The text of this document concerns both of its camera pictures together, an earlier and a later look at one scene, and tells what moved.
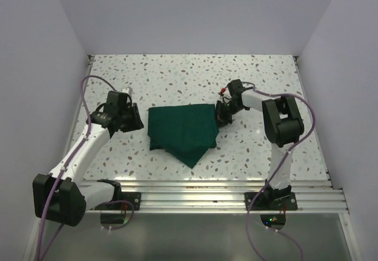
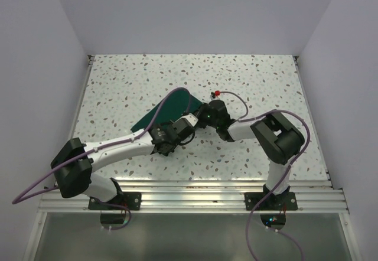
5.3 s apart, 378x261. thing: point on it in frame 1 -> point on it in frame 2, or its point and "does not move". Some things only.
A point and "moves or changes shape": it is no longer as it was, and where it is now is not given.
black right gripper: [220, 114] -> [202, 108]
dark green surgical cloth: [188, 131] moves or changes shape
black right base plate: [270, 201] does not move
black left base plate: [134, 198] does not move
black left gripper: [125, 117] -> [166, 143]
